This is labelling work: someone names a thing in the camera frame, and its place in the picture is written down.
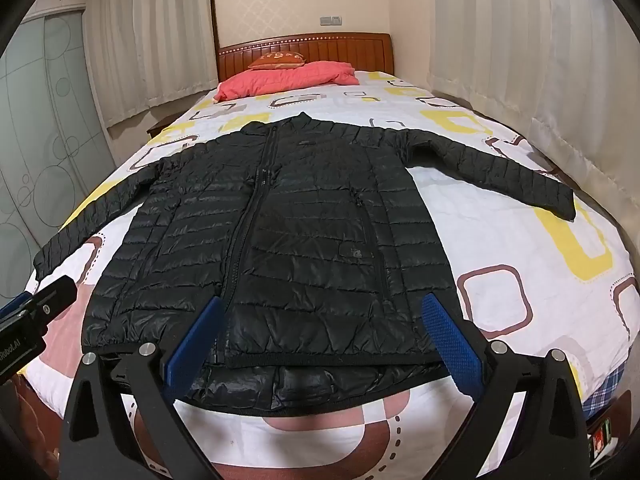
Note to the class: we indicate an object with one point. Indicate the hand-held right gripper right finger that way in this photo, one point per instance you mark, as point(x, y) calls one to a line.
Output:
point(450, 347)

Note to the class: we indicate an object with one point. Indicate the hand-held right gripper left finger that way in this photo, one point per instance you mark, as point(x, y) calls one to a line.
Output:
point(196, 340)

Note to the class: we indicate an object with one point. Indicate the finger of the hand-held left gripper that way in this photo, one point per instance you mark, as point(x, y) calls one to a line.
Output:
point(55, 300)

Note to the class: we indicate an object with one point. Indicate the black quilted puffer jacket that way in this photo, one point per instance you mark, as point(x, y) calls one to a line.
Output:
point(310, 220)

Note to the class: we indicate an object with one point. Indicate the patterned white bed sheet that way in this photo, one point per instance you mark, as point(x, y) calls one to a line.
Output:
point(475, 210)

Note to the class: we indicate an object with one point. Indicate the blue plaid cloth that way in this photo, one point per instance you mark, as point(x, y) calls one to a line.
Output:
point(607, 390)

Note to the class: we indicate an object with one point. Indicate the frosted glass sliding wardrobe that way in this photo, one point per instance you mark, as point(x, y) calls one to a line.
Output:
point(45, 135)

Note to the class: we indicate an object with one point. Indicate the small red green box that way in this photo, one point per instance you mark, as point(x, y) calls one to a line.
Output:
point(602, 442)

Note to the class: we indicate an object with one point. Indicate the dark wooden nightstand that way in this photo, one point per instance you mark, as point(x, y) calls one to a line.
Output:
point(157, 126)

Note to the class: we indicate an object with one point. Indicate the red pillow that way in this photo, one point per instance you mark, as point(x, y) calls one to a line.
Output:
point(295, 80)

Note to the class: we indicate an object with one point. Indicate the white striped curtain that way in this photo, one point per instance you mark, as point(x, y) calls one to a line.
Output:
point(525, 60)
point(150, 35)

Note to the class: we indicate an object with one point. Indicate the orange embroidered cushion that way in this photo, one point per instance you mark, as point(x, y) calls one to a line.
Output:
point(275, 60)

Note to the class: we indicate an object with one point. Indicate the wooden bed headboard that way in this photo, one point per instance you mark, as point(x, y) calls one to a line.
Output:
point(350, 47)

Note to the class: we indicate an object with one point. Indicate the wall switch panel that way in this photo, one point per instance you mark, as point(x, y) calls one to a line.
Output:
point(331, 20)

